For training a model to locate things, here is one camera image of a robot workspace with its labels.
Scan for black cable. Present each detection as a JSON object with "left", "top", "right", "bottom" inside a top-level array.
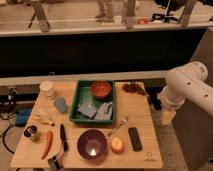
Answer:
[{"left": 0, "top": 99, "right": 18, "bottom": 155}]

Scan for red bowl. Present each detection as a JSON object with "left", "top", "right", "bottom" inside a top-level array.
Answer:
[{"left": 91, "top": 81, "right": 112, "bottom": 99}]

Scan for black handled knife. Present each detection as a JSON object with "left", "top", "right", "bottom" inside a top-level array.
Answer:
[{"left": 60, "top": 124, "right": 68, "bottom": 152}]

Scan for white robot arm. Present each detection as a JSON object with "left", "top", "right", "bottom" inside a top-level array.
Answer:
[{"left": 158, "top": 61, "right": 213, "bottom": 125}]

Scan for green plastic tray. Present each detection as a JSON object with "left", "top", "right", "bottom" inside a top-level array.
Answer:
[{"left": 69, "top": 80, "right": 116, "bottom": 124}]

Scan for peeled banana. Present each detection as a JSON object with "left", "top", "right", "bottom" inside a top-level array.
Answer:
[{"left": 35, "top": 112, "right": 54, "bottom": 126}]

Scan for black remote control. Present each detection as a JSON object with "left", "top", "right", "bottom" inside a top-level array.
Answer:
[{"left": 128, "top": 127, "right": 142, "bottom": 151}]

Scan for orange fruit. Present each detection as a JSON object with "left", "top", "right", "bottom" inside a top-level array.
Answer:
[{"left": 110, "top": 137, "right": 125, "bottom": 154}]

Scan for blue sponge in tray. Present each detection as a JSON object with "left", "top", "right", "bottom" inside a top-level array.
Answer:
[{"left": 78, "top": 104, "right": 97, "bottom": 118}]

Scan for dark red grapes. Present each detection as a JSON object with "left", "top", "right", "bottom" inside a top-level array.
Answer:
[{"left": 122, "top": 82, "right": 145, "bottom": 95}]

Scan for grey patterned cloth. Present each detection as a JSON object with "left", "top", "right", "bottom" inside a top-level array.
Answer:
[{"left": 94, "top": 102, "right": 113, "bottom": 120}]

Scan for white paper cup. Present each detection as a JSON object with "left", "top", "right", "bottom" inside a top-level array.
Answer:
[{"left": 39, "top": 80, "right": 55, "bottom": 98}]

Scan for person behind glass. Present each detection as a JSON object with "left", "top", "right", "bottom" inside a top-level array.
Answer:
[{"left": 95, "top": 0, "right": 114, "bottom": 23}]

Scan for silver black clip tool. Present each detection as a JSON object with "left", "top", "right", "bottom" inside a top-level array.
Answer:
[{"left": 48, "top": 150, "right": 63, "bottom": 171}]

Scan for purple bowl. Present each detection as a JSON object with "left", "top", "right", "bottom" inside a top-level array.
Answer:
[{"left": 77, "top": 129, "right": 107, "bottom": 161}]

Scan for blue box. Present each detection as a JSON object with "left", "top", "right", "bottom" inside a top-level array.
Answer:
[{"left": 15, "top": 108, "right": 32, "bottom": 127}]

